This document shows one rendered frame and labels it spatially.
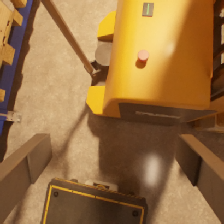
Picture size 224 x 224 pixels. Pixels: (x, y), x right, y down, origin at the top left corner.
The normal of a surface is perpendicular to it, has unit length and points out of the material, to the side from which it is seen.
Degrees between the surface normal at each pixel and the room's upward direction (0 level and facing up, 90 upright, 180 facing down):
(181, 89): 0
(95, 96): 22
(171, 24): 0
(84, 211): 0
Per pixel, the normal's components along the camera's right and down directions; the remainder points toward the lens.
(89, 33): -0.13, -0.15
